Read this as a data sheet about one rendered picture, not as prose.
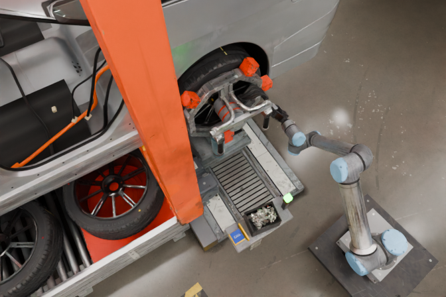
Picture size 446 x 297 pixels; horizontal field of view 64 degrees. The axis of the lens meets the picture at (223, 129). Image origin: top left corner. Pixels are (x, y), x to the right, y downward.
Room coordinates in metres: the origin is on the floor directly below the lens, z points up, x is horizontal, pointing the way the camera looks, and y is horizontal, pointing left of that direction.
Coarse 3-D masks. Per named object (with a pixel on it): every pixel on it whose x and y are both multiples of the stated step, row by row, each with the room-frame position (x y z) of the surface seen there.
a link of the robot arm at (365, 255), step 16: (336, 160) 0.78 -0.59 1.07; (352, 160) 0.77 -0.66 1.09; (336, 176) 0.71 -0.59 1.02; (352, 176) 0.70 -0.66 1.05; (352, 192) 0.64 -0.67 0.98; (352, 208) 0.58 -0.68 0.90; (352, 224) 0.52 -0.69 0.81; (368, 224) 0.52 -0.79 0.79; (352, 240) 0.45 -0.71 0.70; (368, 240) 0.44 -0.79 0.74; (352, 256) 0.38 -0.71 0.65; (368, 256) 0.37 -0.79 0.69; (384, 256) 0.37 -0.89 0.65; (368, 272) 0.29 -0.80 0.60
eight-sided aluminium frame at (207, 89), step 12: (228, 72) 1.34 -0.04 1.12; (240, 72) 1.34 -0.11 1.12; (204, 84) 1.26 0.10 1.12; (216, 84) 1.29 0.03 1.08; (228, 84) 1.28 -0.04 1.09; (252, 84) 1.43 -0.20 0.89; (204, 96) 1.20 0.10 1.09; (240, 108) 1.39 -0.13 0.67; (192, 120) 1.15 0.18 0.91; (192, 132) 1.14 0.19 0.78; (204, 132) 1.19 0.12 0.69
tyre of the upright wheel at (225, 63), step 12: (216, 48) 1.48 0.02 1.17; (228, 48) 1.50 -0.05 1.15; (240, 48) 1.56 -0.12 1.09; (204, 60) 1.39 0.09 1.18; (216, 60) 1.39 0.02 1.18; (228, 60) 1.39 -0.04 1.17; (240, 60) 1.42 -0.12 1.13; (192, 72) 1.33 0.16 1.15; (204, 72) 1.31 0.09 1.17; (216, 72) 1.33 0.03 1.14; (180, 84) 1.29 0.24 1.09; (192, 84) 1.26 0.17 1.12
